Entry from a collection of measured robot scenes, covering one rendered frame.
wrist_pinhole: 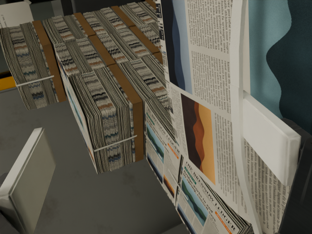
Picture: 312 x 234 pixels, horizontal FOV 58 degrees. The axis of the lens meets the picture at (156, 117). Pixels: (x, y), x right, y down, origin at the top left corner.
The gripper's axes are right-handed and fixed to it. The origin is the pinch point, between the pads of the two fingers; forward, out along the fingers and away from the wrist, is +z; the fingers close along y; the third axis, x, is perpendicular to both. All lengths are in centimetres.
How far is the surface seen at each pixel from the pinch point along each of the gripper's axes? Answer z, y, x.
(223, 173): 6.1, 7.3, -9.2
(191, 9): 9.8, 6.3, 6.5
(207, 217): 50, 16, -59
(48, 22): 154, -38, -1
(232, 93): 0.2, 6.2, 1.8
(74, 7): 204, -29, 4
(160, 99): 88, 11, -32
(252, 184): 2.0, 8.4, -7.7
